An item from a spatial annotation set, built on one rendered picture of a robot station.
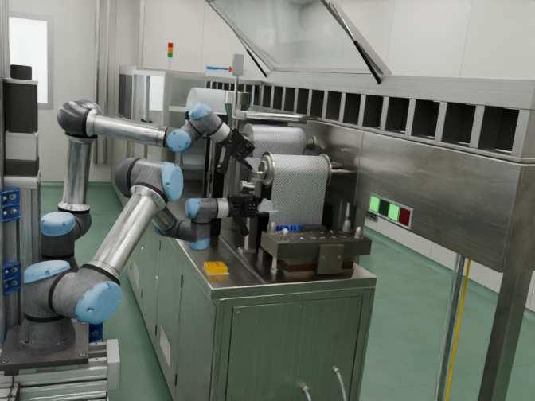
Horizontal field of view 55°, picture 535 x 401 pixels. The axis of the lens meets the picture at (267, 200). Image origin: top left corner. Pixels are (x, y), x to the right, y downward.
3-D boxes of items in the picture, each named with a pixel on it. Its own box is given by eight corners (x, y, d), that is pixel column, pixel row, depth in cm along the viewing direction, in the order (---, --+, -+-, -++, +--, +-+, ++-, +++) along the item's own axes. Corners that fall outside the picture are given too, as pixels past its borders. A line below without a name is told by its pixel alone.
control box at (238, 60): (228, 74, 250) (229, 53, 248) (241, 75, 251) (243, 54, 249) (229, 74, 243) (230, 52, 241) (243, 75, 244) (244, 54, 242)
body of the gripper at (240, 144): (257, 149, 197) (236, 127, 192) (242, 165, 197) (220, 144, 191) (250, 146, 204) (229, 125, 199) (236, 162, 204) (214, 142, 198)
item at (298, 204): (267, 229, 204) (271, 184, 200) (320, 228, 213) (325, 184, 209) (268, 230, 204) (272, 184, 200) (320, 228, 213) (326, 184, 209)
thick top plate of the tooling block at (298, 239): (260, 245, 200) (261, 230, 199) (349, 242, 215) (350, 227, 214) (276, 259, 186) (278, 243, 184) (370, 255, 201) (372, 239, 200)
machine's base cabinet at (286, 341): (120, 271, 418) (123, 166, 399) (197, 266, 443) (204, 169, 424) (201, 513, 192) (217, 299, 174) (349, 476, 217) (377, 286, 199)
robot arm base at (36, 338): (13, 356, 136) (13, 322, 134) (21, 330, 150) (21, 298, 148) (75, 352, 141) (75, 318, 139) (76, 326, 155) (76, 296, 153)
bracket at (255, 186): (236, 250, 215) (243, 177, 208) (251, 249, 217) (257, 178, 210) (240, 254, 210) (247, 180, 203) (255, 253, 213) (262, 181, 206)
